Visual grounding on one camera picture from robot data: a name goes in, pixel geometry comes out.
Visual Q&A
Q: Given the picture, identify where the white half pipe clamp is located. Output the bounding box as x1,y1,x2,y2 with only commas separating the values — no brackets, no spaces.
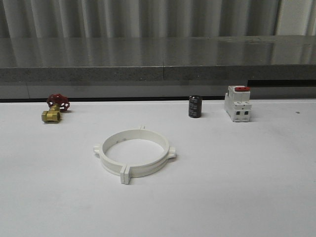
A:
93,126,145,185
120,128,176,184

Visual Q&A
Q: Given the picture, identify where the black cylindrical capacitor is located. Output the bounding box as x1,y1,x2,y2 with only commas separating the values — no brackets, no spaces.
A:
189,95,202,118

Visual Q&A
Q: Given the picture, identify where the brass valve red handwheel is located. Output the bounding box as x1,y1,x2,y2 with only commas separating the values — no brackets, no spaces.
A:
41,94,70,123

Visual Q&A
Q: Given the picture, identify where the grey stone counter shelf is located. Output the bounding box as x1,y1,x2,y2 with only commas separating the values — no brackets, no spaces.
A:
0,36,316,85

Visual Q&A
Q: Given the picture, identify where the white circuit breaker red switch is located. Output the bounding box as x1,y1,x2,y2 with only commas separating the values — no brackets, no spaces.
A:
224,85,252,122

